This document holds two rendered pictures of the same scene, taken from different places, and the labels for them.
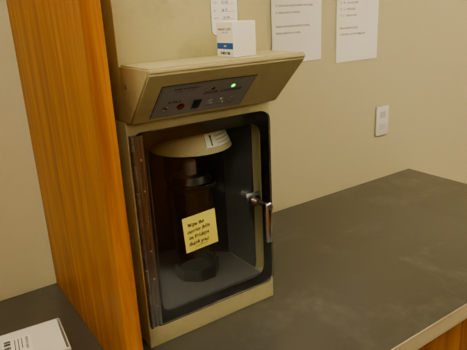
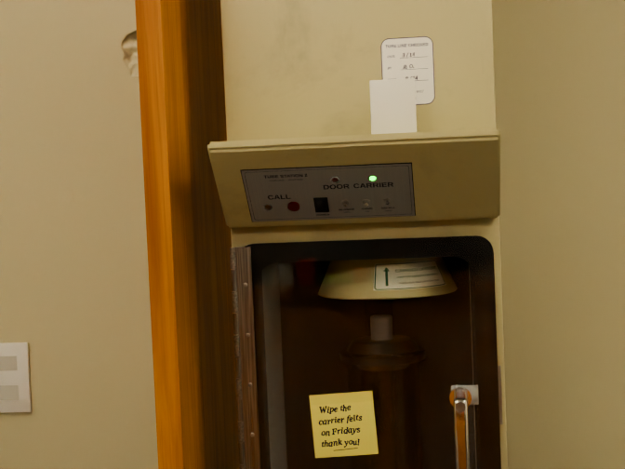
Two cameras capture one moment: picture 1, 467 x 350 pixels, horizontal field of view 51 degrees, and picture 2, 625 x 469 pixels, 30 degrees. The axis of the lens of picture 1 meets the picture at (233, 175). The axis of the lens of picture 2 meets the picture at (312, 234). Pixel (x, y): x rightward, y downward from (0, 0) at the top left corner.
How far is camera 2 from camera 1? 82 cm
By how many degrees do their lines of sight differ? 43
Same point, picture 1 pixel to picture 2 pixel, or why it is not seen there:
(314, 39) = not seen: outside the picture
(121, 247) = (166, 395)
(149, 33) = (276, 101)
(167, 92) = (253, 179)
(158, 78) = (227, 156)
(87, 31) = (143, 93)
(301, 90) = not seen: outside the picture
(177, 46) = (321, 121)
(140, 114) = (232, 212)
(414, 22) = not seen: outside the picture
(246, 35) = (396, 100)
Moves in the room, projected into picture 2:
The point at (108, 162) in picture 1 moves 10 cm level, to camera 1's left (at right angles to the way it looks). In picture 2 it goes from (157, 265) to (100, 263)
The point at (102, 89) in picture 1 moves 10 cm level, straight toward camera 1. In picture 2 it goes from (156, 167) to (103, 168)
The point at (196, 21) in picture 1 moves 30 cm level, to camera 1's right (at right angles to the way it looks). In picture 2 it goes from (355, 84) to (587, 60)
